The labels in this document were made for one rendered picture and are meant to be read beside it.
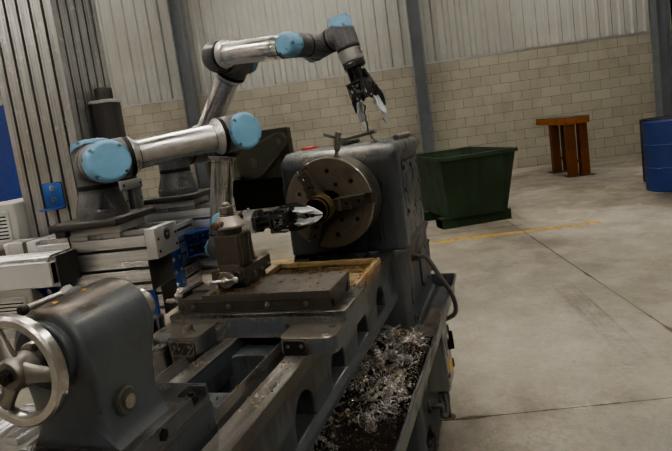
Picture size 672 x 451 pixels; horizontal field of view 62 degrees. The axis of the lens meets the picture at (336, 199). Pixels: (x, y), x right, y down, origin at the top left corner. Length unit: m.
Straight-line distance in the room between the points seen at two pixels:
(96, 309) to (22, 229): 1.31
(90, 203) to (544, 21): 11.55
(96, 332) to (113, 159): 0.86
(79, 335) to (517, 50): 11.91
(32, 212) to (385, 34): 10.49
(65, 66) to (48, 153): 0.29
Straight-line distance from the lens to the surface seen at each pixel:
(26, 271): 1.79
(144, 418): 0.93
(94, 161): 1.63
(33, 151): 2.13
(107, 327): 0.86
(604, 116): 12.93
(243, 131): 1.76
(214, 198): 1.91
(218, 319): 1.41
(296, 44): 1.74
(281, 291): 1.33
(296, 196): 1.94
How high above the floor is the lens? 1.33
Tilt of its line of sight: 7 degrees down
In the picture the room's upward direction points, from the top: 8 degrees counter-clockwise
